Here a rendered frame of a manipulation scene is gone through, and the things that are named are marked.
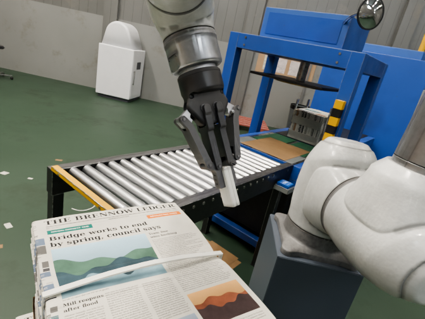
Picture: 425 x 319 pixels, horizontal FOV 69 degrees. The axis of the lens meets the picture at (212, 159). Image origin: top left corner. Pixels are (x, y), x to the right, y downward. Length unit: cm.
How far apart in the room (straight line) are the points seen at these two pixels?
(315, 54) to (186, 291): 177
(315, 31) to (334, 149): 157
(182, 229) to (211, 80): 29
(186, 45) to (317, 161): 38
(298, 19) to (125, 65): 492
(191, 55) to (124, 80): 629
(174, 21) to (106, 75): 644
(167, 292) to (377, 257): 32
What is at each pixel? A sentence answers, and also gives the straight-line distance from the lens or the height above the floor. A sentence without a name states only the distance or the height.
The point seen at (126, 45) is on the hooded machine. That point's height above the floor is 113.
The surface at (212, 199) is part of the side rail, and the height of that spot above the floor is 78.
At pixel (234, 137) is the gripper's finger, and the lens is 54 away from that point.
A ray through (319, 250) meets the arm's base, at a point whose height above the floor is 102.
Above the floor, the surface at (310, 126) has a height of 94.
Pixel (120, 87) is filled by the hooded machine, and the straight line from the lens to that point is 682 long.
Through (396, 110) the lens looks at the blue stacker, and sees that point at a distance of 426.
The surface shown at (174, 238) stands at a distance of 60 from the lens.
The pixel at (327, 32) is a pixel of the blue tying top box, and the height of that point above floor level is 164.
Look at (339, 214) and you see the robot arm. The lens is 62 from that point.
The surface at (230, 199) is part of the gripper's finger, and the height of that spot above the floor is 117.
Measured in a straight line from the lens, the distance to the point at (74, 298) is 48.
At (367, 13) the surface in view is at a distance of 198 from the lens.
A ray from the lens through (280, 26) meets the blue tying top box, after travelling 232.
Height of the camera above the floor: 140
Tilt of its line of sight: 19 degrees down
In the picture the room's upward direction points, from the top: 12 degrees clockwise
